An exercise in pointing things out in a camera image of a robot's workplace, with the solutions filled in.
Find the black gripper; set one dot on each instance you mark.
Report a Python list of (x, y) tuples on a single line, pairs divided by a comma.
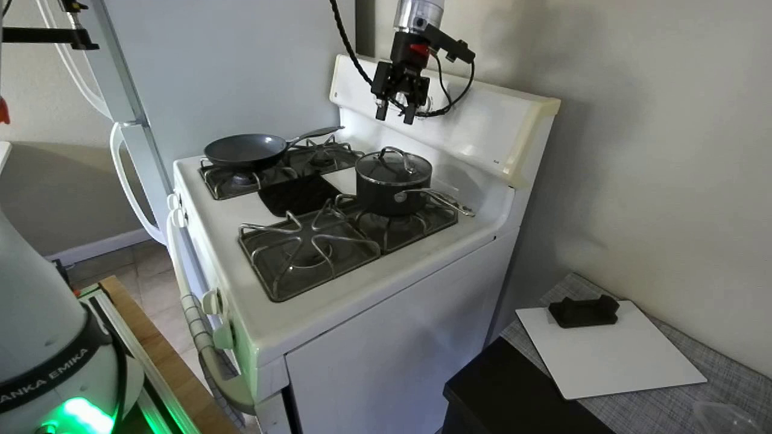
[(403, 72)]

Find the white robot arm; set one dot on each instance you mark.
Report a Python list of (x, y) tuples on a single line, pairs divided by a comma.
[(415, 15)]

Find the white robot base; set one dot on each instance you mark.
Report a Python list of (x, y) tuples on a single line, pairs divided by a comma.
[(61, 369)]

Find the black pot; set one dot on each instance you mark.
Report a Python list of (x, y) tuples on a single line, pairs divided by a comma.
[(402, 201)]

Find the black oven mat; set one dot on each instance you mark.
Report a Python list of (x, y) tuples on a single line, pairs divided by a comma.
[(297, 197)]

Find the grey frying pan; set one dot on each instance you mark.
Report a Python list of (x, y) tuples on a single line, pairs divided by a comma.
[(255, 147)]

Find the white gas stove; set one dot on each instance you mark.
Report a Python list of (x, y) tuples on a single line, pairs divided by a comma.
[(365, 354)]

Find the right stove grate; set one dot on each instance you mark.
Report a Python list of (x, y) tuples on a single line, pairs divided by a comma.
[(306, 252)]

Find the stove grate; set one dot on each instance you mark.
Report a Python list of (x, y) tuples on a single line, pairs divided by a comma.
[(300, 161), (306, 252)]

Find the left stove grate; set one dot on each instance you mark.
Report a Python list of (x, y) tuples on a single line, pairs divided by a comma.
[(300, 161)]

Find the white refrigerator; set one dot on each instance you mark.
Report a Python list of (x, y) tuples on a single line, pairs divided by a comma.
[(184, 74)]

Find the small black object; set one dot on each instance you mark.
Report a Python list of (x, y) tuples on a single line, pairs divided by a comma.
[(584, 311)]

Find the black box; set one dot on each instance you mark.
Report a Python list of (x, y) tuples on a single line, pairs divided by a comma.
[(501, 391)]

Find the white board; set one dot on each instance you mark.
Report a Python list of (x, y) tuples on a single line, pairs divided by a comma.
[(606, 361)]

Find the wooden plank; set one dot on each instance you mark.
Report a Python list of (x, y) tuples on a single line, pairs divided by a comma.
[(181, 397)]

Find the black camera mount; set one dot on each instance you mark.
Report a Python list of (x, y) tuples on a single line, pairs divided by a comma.
[(75, 37)]

